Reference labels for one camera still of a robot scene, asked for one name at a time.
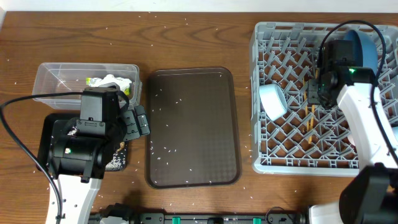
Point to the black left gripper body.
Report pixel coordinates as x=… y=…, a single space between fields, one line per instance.
x=134 y=126

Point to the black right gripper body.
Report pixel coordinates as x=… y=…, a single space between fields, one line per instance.
x=314 y=93

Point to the brown walnut cookie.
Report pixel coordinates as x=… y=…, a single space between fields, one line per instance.
x=122 y=145

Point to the white tissue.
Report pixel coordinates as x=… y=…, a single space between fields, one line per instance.
x=112 y=81

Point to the light blue rice bowl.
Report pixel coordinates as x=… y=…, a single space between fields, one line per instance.
x=273 y=101

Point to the colourful snack wrapper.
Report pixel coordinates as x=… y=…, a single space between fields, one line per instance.
x=90 y=81

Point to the blue plate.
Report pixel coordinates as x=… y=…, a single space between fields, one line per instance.
x=364 y=49

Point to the pink white cup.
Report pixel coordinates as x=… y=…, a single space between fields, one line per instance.
x=351 y=140

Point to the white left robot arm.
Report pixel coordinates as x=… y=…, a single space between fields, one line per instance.
x=74 y=194

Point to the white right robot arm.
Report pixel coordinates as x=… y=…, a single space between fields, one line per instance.
x=371 y=197

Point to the grey dishwasher rack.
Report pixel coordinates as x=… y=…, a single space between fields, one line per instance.
x=285 y=53

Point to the black waste tray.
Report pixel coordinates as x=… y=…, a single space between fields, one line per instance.
x=46 y=130

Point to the white rice pile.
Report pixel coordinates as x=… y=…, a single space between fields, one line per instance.
x=92 y=151

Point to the brown serving tray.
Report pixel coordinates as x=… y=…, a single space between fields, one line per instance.
x=194 y=137

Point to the clear plastic bin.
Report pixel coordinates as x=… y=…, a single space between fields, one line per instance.
x=54 y=77

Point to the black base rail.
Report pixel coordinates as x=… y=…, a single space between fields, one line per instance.
x=157 y=218

